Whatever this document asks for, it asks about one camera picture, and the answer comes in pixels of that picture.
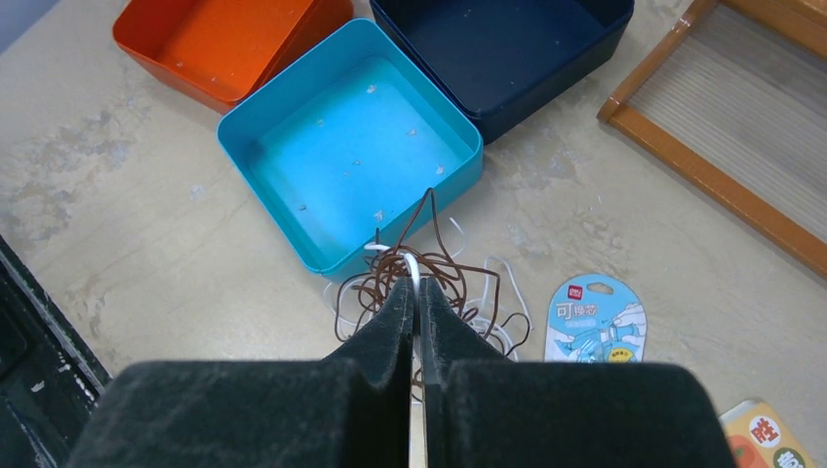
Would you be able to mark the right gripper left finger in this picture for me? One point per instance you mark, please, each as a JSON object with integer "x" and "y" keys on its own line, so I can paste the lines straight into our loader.
{"x": 349, "y": 409}

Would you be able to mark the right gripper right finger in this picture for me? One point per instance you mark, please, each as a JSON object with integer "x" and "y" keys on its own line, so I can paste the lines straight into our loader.
{"x": 483, "y": 410}

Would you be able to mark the blue blister pack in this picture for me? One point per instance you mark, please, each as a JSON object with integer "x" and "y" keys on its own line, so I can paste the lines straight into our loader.
{"x": 594, "y": 318}

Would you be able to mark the light blue plastic tray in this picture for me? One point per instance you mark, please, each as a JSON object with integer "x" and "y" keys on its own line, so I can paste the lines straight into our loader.
{"x": 342, "y": 144}

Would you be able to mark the orange card pack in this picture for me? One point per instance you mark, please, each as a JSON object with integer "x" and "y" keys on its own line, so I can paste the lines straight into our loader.
{"x": 758, "y": 437}

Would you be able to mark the dark blue plastic tray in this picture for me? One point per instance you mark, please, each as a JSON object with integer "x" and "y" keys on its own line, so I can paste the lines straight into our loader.
{"x": 500, "y": 61}

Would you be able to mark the orange plastic tray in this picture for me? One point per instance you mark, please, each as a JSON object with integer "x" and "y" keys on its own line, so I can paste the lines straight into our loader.
{"x": 218, "y": 52}

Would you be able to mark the wooden shelf rack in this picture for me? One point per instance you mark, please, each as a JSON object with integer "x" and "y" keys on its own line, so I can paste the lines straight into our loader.
{"x": 733, "y": 99}

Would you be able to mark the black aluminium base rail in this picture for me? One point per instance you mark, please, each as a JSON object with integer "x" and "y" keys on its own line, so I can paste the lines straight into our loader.
{"x": 50, "y": 378}

